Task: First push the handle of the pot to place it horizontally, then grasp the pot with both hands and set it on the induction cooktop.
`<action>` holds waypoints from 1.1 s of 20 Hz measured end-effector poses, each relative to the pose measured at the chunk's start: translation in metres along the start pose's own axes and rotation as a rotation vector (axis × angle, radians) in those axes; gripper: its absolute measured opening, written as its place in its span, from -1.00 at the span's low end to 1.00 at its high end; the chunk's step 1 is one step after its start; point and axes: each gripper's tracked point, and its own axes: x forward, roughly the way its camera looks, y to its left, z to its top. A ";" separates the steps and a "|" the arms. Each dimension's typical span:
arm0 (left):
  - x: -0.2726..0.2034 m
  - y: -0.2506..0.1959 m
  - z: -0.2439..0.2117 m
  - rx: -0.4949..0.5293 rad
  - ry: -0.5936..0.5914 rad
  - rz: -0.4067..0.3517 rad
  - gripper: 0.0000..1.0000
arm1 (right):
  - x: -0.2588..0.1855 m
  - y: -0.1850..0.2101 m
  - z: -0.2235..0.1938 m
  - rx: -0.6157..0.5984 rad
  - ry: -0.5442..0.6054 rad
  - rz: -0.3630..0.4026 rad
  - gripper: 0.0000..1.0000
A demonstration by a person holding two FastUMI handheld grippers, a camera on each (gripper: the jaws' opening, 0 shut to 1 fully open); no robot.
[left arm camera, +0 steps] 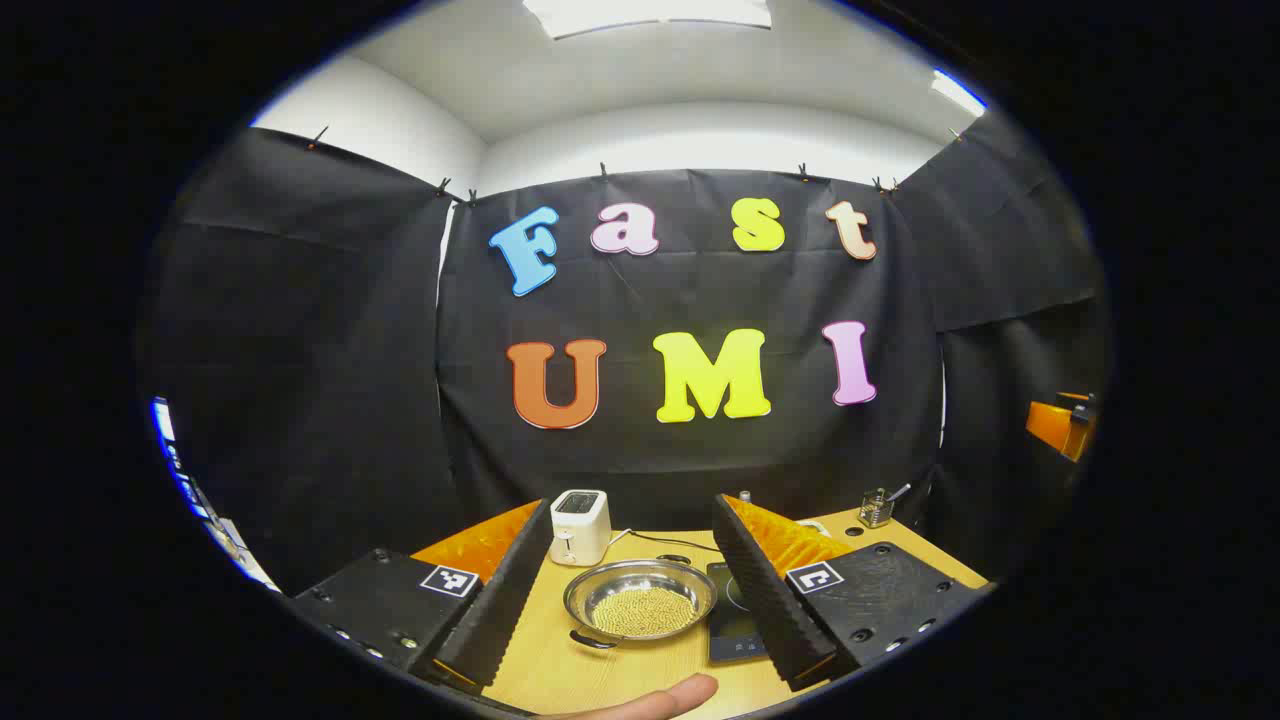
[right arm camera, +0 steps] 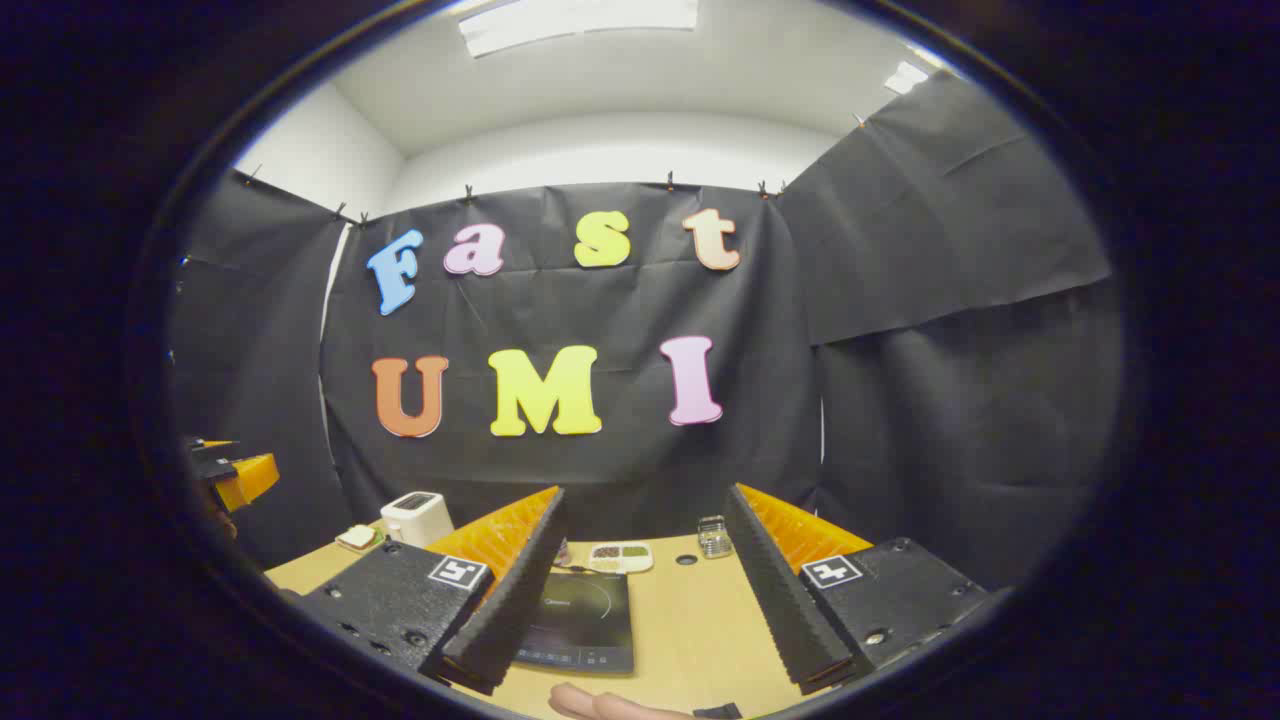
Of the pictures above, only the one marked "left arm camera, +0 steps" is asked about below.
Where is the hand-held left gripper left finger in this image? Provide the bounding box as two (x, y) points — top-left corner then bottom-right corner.
(290, 498), (556, 696)

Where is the black power cable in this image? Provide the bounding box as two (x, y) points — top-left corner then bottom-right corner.
(630, 530), (723, 554)

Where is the pile of yellow soybeans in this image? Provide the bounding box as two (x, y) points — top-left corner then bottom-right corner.
(592, 587), (696, 639)

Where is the black backdrop cloth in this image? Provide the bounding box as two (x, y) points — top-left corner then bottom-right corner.
(140, 110), (1111, 596)

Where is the ceiling light panel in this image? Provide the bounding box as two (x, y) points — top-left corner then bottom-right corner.
(930, 68), (989, 118)
(523, 0), (773, 41)

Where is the black induction cooktop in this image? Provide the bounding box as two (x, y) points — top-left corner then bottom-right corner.
(705, 560), (771, 666)

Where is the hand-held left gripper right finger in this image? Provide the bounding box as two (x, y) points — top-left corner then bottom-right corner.
(710, 493), (998, 693)

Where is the white toaster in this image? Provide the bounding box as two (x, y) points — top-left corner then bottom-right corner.
(549, 489), (612, 568)

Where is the stainless steel pot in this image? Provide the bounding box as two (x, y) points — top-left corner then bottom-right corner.
(563, 552), (718, 651)

